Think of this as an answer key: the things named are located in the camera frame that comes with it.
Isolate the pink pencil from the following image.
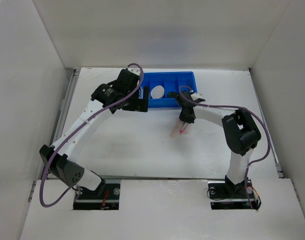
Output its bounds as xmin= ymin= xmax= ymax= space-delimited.
xmin=170 ymin=120 xmax=183 ymax=138

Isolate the round cream powder puff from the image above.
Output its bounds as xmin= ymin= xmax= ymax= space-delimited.
xmin=150 ymin=85 xmax=165 ymax=99

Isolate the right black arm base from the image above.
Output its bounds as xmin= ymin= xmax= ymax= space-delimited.
xmin=206 ymin=180 xmax=262 ymax=211

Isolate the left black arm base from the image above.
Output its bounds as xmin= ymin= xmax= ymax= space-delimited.
xmin=73 ymin=179 xmax=121 ymax=211

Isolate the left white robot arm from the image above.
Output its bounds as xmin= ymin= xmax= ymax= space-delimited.
xmin=39 ymin=68 xmax=148 ymax=199

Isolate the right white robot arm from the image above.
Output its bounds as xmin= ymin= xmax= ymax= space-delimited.
xmin=167 ymin=90 xmax=261 ymax=197

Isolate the blue divided plastic bin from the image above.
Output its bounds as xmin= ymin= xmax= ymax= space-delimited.
xmin=141 ymin=71 xmax=197 ymax=109

